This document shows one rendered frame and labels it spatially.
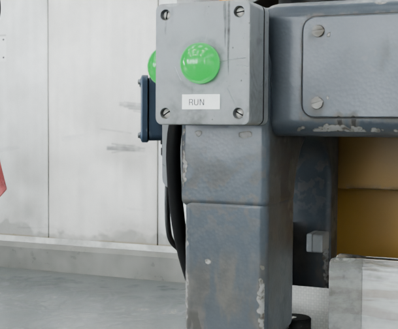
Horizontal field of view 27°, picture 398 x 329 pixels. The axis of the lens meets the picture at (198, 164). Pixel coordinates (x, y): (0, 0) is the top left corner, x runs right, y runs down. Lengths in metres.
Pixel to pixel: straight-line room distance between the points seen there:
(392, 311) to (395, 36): 0.29
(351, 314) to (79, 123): 6.00
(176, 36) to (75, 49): 6.16
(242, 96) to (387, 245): 0.38
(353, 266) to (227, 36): 0.29
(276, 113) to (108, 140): 5.97
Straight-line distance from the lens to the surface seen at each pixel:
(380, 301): 0.79
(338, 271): 0.79
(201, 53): 0.59
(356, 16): 0.63
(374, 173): 0.86
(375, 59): 0.62
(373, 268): 0.79
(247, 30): 0.59
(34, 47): 6.98
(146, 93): 1.11
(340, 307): 0.80
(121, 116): 6.54
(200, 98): 0.60
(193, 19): 0.61
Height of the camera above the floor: 1.24
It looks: 3 degrees down
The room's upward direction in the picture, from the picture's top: straight up
